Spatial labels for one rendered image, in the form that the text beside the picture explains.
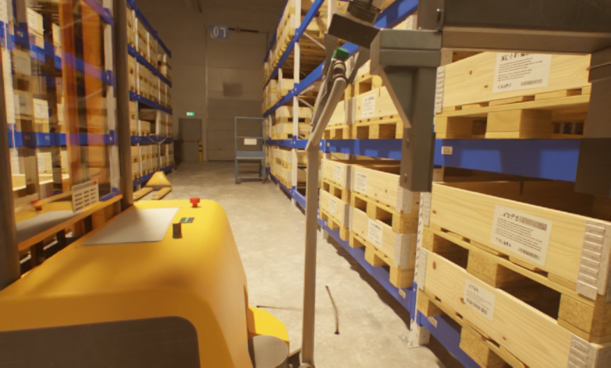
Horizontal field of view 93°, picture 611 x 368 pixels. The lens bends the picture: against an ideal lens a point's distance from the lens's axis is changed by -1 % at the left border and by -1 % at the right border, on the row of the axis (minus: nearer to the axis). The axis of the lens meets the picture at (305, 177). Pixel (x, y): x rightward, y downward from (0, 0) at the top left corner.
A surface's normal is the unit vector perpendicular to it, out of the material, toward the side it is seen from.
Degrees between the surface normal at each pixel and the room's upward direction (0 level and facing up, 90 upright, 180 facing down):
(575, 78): 90
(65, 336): 90
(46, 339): 90
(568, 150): 90
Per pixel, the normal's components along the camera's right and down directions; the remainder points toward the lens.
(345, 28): -0.07, 0.57
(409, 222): 0.23, 0.12
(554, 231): -0.97, 0.00
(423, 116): 0.00, 0.12
